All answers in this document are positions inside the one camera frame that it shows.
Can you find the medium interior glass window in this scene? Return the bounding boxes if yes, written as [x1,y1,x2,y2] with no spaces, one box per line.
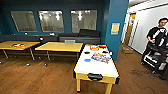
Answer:
[37,9,65,33]

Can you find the dark grey sofa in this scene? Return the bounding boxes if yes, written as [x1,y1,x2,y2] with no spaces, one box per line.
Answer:
[58,28,102,45]
[0,33,60,44]

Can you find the colourful board game box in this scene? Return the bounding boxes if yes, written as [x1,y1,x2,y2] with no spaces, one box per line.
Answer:
[90,52,113,65]

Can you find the wooden top table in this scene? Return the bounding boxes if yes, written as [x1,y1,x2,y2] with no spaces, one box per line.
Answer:
[34,41,84,66]
[0,40,41,64]

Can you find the brown wooden door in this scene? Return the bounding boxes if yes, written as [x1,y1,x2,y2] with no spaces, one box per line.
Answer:
[123,12,137,46]

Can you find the red black game box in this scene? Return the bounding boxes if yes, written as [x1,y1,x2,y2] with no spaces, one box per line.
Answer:
[98,43,108,49]

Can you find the black plastic bowl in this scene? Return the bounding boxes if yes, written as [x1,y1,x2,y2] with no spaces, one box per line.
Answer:
[102,50,109,55]

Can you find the person in black clothes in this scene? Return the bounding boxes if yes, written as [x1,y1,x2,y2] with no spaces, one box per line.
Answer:
[144,17,168,56]

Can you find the small interior glass window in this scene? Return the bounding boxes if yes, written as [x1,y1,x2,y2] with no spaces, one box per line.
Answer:
[9,10,38,33]

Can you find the red snack packet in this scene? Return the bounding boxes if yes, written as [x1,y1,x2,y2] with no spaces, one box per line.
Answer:
[89,44,100,51]

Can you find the large interior glass window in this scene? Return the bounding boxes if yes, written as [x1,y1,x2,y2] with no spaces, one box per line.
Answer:
[69,9,98,34]

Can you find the small orange black object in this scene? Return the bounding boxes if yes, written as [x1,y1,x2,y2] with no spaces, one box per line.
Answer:
[12,43,26,50]

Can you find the brown cardboard box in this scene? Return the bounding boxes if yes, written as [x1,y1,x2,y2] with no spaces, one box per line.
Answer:
[120,44,134,55]

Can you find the black wheeled cart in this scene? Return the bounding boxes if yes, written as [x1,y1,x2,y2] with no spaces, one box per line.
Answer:
[141,43,168,75]

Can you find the yellow air hockey table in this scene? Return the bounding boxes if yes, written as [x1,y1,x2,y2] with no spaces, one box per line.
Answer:
[73,44,121,94]

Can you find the yellow framed pillar sign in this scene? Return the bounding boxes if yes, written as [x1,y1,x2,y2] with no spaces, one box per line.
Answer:
[110,22,121,36]

